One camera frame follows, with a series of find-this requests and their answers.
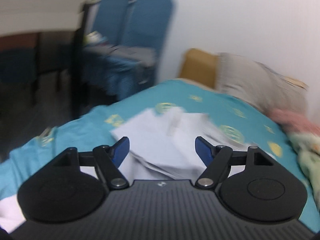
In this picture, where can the grey cloth on chair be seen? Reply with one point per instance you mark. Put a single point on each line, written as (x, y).
(146, 56)

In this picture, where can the green cartoon fleece blanket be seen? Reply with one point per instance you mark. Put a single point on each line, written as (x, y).
(306, 145)

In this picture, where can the yellow bed headboard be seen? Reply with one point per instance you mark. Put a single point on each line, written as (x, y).
(199, 66)

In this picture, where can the pink fluffy blanket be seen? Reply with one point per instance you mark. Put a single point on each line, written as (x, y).
(296, 126)

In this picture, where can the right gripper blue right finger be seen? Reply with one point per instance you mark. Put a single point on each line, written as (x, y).
(217, 161)

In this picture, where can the teal patterned bed sheet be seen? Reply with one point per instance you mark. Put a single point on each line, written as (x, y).
(236, 120)

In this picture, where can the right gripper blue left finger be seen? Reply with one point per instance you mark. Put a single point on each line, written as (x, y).
(107, 162)

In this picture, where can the blue covered chair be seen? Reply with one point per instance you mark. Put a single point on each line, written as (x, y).
(106, 18)
(146, 24)

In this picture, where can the white t-shirt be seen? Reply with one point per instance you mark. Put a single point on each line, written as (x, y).
(162, 147)

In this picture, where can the white desk with dark top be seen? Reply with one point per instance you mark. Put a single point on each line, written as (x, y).
(22, 22)

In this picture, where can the blue covered chair far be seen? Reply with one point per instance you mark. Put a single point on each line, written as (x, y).
(106, 18)

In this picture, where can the grey pillow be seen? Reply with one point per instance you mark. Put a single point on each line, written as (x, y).
(258, 85)

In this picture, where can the blue covered chair near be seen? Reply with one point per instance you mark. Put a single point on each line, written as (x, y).
(146, 24)

